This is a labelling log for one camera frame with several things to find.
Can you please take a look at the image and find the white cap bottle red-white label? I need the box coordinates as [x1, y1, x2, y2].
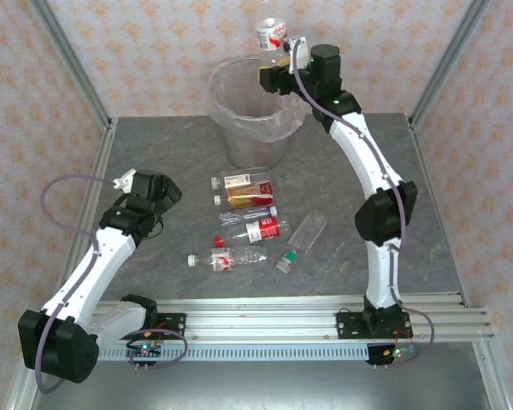
[186, 245, 268, 273]

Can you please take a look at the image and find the clear bottle no label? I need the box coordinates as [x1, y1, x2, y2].
[218, 205, 280, 227]

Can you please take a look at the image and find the grey slotted cable duct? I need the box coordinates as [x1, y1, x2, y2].
[97, 344, 371, 362]

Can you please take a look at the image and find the grey metal sheet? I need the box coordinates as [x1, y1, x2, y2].
[32, 360, 493, 410]

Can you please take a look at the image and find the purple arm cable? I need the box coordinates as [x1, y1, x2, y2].
[33, 173, 188, 393]
[291, 42, 436, 368]

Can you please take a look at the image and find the bottle red white label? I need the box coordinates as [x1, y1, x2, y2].
[255, 15, 291, 52]

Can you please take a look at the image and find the aluminium frame beam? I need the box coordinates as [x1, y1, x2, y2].
[407, 118, 512, 410]
[6, 118, 120, 410]

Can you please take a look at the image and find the red cap bottle red label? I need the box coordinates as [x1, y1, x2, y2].
[213, 215, 292, 249]

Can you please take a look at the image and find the aluminium mounting rail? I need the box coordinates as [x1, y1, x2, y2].
[89, 293, 497, 343]

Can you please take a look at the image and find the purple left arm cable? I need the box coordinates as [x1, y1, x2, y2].
[33, 173, 188, 393]

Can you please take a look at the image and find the clear bottle orange white label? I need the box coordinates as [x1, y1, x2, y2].
[209, 167, 273, 190]

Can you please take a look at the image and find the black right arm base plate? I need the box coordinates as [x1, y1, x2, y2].
[336, 310, 412, 342]

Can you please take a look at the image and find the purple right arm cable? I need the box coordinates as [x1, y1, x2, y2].
[291, 42, 436, 368]

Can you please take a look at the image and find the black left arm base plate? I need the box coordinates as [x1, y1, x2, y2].
[156, 313, 187, 342]

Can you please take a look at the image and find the clear bottle green neck label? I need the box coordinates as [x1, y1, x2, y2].
[275, 210, 329, 274]

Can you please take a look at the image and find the bottle yellow red label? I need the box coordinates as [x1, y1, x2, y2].
[213, 180, 275, 210]

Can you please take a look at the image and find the aluminium frame post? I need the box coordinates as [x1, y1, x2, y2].
[27, 0, 114, 129]
[409, 0, 495, 129]

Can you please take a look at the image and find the clear plastic bin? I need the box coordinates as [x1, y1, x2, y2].
[203, 55, 309, 170]

